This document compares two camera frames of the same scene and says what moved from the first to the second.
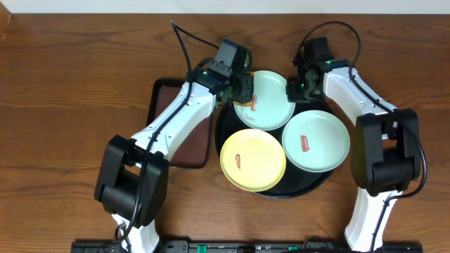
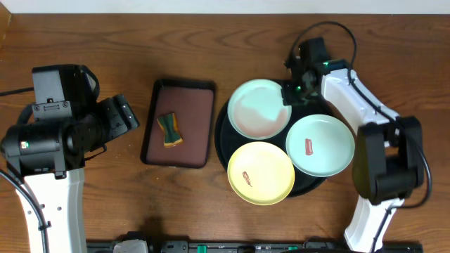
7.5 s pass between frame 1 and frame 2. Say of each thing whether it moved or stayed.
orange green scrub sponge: moved
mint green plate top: moved
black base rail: stayed
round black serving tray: moved
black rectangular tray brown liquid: stayed
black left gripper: moved
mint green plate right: stayed
